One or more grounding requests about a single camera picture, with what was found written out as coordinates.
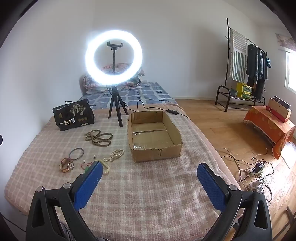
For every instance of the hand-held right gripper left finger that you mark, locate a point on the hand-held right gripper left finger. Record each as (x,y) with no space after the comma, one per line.
(89,185)

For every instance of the black metal clothes rack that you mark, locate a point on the black metal clothes rack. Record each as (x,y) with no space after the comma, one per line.
(223,86)

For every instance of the folded floral quilt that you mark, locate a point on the folded floral quilt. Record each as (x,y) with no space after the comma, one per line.
(89,83)

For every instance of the dark hanging clothes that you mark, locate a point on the dark hanging clothes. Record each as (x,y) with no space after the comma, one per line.
(254,64)

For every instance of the bright window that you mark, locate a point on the bright window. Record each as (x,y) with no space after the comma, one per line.
(291,71)

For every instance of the cardboard box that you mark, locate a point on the cardboard box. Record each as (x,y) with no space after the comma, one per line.
(152,153)

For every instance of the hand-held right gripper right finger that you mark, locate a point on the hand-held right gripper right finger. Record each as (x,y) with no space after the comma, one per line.
(211,187)

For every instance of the tan gift box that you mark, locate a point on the tan gift box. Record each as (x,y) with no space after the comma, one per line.
(281,110)

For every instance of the black mini tripod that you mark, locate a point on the black mini tripod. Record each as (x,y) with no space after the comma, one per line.
(115,97)

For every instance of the power strip with plugs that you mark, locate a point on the power strip with plugs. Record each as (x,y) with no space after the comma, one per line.
(256,172)

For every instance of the striped hanging cloth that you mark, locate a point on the striped hanging cloth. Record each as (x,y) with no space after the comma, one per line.
(238,58)

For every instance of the floral curtain valance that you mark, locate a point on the floral curtain valance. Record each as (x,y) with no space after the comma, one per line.
(285,41)

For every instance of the dark blue flat box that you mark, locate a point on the dark blue flat box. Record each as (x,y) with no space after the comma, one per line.
(282,102)

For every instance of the blue patterned bed sheet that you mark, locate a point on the blue patterned bed sheet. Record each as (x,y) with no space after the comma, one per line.
(152,92)

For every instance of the black printed snack bag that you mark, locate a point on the black printed snack bag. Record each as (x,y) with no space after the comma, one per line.
(69,120)

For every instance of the red flat box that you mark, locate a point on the red flat box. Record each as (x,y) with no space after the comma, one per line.
(277,117)

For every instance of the yellow carton box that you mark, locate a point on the yellow carton box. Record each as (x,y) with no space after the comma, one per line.
(245,91)

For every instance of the orange cloth covered table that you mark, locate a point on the orange cloth covered table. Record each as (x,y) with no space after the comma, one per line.
(266,122)

